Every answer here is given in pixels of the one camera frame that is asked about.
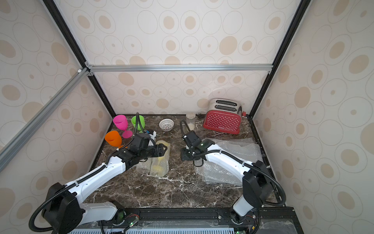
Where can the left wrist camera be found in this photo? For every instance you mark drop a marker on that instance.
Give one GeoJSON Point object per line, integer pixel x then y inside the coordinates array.
{"type": "Point", "coordinates": [152, 134]}

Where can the clear jar with powder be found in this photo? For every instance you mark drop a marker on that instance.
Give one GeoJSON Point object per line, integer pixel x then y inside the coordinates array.
{"type": "Point", "coordinates": [191, 120]}

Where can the white perforated strainer bowl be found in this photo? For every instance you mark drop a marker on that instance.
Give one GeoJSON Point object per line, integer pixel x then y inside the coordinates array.
{"type": "Point", "coordinates": [166, 125]}

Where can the left diagonal aluminium frame bar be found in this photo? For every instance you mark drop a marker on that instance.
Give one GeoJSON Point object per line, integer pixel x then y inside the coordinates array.
{"type": "Point", "coordinates": [22, 137]}

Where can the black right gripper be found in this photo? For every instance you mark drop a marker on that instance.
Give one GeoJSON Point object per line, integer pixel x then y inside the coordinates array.
{"type": "Point", "coordinates": [187, 155]}

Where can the orange glass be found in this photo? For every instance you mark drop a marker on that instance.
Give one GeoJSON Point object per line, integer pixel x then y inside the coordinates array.
{"type": "Point", "coordinates": [114, 139]}

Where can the horizontal aluminium frame bar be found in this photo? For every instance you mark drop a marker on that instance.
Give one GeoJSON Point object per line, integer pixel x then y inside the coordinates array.
{"type": "Point", "coordinates": [180, 68]}

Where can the beige glass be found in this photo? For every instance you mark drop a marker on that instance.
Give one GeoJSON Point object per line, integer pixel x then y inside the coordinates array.
{"type": "Point", "coordinates": [144, 167]}

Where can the green glass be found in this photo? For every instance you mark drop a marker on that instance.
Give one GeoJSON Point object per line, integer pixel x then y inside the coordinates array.
{"type": "Point", "coordinates": [139, 123]}

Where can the yellow glass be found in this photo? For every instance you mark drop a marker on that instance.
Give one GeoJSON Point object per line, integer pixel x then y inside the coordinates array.
{"type": "Point", "coordinates": [160, 165]}

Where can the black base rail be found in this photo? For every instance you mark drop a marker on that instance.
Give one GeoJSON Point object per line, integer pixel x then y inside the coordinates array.
{"type": "Point", "coordinates": [189, 221]}

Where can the pink plastic wine glass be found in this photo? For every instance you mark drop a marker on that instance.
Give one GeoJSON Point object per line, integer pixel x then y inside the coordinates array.
{"type": "Point", "coordinates": [121, 123]}

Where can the red polka dot toaster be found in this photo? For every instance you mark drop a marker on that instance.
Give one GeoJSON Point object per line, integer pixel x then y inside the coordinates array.
{"type": "Point", "coordinates": [224, 116]}

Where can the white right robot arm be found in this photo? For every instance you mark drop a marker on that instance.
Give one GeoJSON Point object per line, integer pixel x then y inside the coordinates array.
{"type": "Point", "coordinates": [259, 187]}

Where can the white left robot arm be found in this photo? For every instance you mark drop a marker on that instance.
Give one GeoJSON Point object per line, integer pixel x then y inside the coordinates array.
{"type": "Point", "coordinates": [65, 209]}

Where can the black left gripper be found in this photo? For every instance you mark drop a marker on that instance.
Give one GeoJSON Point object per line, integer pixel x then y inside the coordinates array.
{"type": "Point", "coordinates": [158, 146]}

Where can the clear bubble wrap sheet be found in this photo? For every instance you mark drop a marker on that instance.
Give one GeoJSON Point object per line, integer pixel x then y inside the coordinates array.
{"type": "Point", "coordinates": [245, 148]}
{"type": "Point", "coordinates": [212, 173]}

